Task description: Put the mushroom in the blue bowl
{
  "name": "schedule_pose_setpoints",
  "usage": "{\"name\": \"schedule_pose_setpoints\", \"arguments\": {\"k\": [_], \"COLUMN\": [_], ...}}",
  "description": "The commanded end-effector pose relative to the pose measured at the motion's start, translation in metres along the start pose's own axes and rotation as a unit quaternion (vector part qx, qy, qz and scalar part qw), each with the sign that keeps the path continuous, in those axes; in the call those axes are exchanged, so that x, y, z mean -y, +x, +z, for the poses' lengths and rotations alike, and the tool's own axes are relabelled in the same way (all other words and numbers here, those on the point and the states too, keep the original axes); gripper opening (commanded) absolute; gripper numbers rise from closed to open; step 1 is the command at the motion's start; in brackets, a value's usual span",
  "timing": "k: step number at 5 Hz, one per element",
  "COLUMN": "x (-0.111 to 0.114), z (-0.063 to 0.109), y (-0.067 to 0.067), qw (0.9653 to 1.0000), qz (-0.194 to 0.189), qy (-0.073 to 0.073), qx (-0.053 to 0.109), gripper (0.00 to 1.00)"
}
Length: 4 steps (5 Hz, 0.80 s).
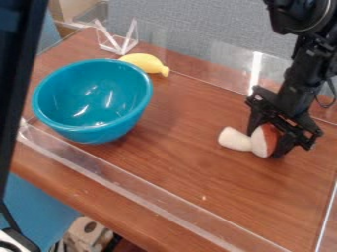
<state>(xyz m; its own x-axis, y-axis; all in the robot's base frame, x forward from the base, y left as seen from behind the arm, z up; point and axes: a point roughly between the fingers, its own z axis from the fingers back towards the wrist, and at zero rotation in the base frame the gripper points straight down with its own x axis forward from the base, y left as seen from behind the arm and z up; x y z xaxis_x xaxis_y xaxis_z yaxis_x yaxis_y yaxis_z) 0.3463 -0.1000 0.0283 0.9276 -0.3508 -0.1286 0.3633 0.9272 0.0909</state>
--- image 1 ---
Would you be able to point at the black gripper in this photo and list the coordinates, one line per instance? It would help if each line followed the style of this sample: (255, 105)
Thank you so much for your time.
(299, 128)

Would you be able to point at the white brown toy mushroom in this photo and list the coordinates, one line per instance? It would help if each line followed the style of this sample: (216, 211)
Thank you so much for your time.
(260, 143)

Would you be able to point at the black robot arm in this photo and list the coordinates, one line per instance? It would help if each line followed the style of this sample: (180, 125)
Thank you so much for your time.
(311, 19)

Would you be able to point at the blue bowl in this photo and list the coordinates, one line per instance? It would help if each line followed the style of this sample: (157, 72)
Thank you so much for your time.
(93, 99)

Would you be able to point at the clear acrylic back barrier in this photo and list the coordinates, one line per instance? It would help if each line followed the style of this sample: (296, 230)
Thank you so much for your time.
(210, 82)

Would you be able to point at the clear acrylic barrier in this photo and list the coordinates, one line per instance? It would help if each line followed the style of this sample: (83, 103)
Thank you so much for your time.
(220, 231)
(210, 82)

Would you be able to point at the clear acrylic front barrier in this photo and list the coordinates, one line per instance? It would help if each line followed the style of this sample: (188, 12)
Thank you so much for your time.
(220, 231)

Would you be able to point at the yellow toy banana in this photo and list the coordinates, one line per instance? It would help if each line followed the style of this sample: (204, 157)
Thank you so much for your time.
(148, 62)

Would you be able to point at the white block under table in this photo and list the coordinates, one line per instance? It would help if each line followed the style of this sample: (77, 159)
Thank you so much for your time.
(87, 236)

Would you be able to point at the clear acrylic corner bracket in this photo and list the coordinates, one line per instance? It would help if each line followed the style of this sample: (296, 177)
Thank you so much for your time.
(111, 42)

